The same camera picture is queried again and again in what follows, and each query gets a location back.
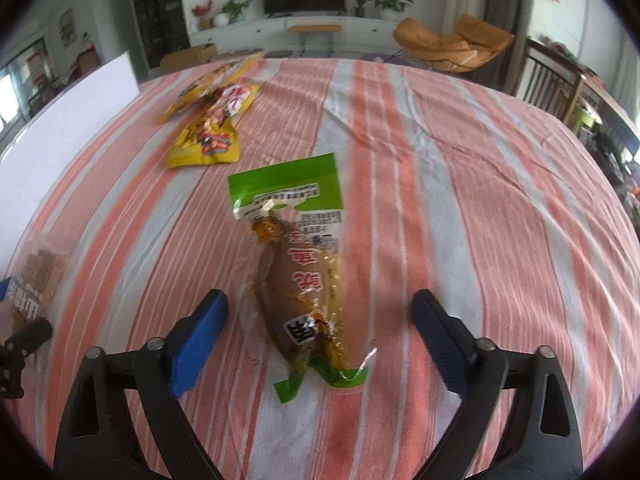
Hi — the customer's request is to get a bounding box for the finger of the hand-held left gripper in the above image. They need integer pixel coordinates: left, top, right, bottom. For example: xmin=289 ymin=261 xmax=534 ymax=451
xmin=0 ymin=317 xmax=53 ymax=398

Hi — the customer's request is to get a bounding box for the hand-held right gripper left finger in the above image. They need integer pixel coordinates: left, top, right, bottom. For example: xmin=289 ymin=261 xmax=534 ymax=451
xmin=54 ymin=288 xmax=230 ymax=480

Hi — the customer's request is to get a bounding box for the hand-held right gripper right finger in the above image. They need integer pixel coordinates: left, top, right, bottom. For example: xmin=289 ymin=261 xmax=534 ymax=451
xmin=411 ymin=288 xmax=585 ymax=480

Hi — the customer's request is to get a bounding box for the clear biscuit packet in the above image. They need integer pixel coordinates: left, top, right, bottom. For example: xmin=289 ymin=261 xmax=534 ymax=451
xmin=0 ymin=235 xmax=76 ymax=351

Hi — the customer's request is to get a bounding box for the green brown snack packet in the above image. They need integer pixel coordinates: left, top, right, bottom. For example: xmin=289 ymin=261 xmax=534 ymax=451
xmin=227 ymin=152 xmax=378 ymax=403

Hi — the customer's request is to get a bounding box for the white cardboard box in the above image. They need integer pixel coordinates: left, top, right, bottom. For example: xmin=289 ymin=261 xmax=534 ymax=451
xmin=0 ymin=52 xmax=141 ymax=271

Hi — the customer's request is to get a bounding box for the red white striped tablecloth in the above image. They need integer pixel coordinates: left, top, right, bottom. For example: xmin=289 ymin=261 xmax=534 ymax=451
xmin=0 ymin=57 xmax=640 ymax=480

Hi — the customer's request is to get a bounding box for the orange yellow snack packet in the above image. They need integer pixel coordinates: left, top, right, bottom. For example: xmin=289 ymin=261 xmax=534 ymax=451
xmin=155 ymin=57 xmax=256 ymax=126

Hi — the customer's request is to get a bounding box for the brown cardboard box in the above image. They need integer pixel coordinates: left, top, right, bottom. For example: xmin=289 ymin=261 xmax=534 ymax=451
xmin=160 ymin=44 xmax=218 ymax=72

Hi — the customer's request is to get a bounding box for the dark wooden chair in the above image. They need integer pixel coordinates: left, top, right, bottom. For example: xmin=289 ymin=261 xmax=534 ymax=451
xmin=522 ymin=37 xmax=586 ymax=121

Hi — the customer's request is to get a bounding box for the orange lounge chair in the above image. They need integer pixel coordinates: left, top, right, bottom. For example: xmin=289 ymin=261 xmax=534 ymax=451
xmin=392 ymin=14 xmax=516 ymax=75

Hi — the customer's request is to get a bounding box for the white television cabinet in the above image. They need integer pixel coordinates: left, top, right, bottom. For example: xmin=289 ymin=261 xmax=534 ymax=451
xmin=189 ymin=14 xmax=406 ymax=53

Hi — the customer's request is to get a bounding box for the red flower arrangement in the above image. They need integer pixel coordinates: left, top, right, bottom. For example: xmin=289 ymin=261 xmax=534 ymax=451
xmin=191 ymin=0 xmax=215 ymax=30

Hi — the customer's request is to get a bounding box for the wooden bench with metal legs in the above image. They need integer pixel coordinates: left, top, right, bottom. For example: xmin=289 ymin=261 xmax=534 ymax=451
xmin=287 ymin=24 xmax=342 ymax=58

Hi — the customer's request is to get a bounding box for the dark tall shelf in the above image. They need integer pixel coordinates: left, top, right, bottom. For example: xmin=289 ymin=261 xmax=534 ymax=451
xmin=125 ymin=0 xmax=191 ymax=68

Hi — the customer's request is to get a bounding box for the large green potted plant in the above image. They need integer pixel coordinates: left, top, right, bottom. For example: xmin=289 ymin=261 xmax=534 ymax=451
xmin=367 ymin=0 xmax=415 ymax=22

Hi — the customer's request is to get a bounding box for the framed wall picture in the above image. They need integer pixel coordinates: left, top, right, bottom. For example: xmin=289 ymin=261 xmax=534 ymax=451
xmin=57 ymin=7 xmax=76 ymax=50

